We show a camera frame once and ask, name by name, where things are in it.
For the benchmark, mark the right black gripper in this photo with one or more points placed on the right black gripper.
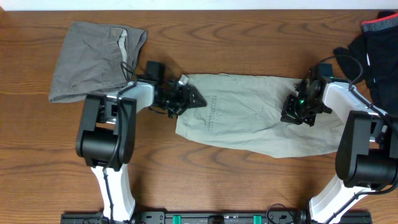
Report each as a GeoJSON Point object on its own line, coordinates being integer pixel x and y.
{"type": "Point", "coordinates": [288, 114]}

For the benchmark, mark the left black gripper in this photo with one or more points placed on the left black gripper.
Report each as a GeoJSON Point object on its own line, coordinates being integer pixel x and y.
{"type": "Point", "coordinates": [184, 105]}

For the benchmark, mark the beige shorts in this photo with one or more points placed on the beige shorts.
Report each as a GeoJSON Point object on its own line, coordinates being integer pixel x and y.
{"type": "Point", "coordinates": [243, 112]}

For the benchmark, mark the grey shorts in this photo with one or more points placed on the grey shorts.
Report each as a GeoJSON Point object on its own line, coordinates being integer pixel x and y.
{"type": "Point", "coordinates": [95, 58]}

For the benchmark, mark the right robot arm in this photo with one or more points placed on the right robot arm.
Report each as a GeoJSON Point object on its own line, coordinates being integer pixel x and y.
{"type": "Point", "coordinates": [366, 158]}

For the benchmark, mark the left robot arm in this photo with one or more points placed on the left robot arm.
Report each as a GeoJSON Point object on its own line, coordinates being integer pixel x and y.
{"type": "Point", "coordinates": [107, 134]}

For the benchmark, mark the dark garment red trim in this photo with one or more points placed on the dark garment red trim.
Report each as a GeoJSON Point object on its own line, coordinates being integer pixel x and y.
{"type": "Point", "coordinates": [376, 50]}

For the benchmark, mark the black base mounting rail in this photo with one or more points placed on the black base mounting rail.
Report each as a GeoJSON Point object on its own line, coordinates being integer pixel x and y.
{"type": "Point", "coordinates": [273, 216]}

